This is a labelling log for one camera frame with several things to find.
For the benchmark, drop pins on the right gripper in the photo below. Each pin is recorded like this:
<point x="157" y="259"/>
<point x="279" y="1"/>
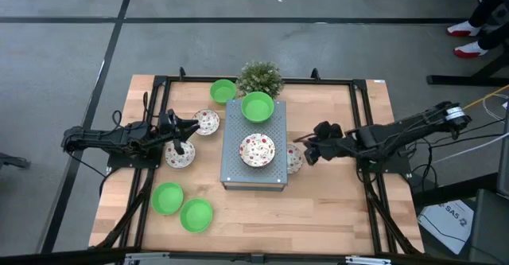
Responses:
<point x="332" y="145"/>

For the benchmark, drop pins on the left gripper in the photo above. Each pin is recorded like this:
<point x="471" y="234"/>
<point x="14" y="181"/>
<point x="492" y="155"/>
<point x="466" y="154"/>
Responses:
<point x="172" y="137"/>

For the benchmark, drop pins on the white floral mini bowl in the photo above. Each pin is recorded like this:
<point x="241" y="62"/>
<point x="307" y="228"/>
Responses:
<point x="257" y="149"/>
<point x="208" y="122"/>
<point x="187" y="158"/>
<point x="295" y="159"/>

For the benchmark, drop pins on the green plastic mini bowl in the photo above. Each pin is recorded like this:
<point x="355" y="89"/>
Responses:
<point x="196" y="215"/>
<point x="167" y="198"/>
<point x="222" y="92"/>
<point x="257" y="107"/>

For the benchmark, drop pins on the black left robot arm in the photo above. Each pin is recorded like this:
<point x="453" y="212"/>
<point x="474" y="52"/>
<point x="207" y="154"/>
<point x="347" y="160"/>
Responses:
<point x="99" y="139"/>

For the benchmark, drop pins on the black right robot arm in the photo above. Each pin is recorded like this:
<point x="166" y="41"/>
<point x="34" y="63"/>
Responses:
<point x="397" y="131"/>

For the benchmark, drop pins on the grey perforated metal stand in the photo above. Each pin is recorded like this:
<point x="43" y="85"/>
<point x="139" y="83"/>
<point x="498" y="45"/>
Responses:
<point x="232" y="165"/>

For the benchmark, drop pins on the small green potted plant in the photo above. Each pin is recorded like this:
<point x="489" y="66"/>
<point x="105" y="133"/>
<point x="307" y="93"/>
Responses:
<point x="260" y="78"/>

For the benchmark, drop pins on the small white sticker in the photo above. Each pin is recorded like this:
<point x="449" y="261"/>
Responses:
<point x="378" y="81"/>

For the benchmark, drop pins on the black diagonal beam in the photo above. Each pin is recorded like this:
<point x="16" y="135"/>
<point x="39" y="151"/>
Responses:
<point x="453" y="192"/>

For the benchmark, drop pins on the white printed paper sheet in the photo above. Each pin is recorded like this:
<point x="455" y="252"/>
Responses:
<point x="445" y="225"/>

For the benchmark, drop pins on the black desk leg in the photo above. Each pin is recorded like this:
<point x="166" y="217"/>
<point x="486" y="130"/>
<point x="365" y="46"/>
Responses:
<point x="457" y="80"/>

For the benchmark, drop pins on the dark grey furniture foot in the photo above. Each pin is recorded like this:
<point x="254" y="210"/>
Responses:
<point x="14" y="161"/>

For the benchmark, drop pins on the black crossbar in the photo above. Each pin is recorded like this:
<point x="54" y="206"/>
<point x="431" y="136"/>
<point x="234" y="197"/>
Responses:
<point x="59" y="257"/>

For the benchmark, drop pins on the person's red white shoe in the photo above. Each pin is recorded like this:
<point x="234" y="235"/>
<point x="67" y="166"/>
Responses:
<point x="471" y="50"/>
<point x="463" y="29"/>

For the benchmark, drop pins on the grey panel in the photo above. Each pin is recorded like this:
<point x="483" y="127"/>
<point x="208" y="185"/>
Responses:
<point x="505" y="157"/>

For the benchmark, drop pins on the dark grey chair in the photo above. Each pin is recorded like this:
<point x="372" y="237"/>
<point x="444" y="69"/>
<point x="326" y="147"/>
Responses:
<point x="491" y="225"/>

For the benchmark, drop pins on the person's leg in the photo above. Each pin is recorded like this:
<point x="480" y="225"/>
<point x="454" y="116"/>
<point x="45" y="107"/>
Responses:
<point x="495" y="38"/>
<point x="487" y="8"/>

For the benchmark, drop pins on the black aluminium table frame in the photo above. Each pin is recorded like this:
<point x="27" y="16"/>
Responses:
<point x="318" y="80"/>

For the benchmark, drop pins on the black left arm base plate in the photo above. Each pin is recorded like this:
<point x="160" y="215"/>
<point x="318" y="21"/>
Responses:
<point x="119" y="163"/>

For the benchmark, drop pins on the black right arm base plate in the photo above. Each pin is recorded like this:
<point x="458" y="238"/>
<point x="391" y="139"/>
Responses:
<point x="399" y="168"/>

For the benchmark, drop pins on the silver metal bracket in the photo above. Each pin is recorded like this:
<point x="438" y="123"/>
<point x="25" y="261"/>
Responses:
<point x="367" y="260"/>
<point x="147" y="256"/>

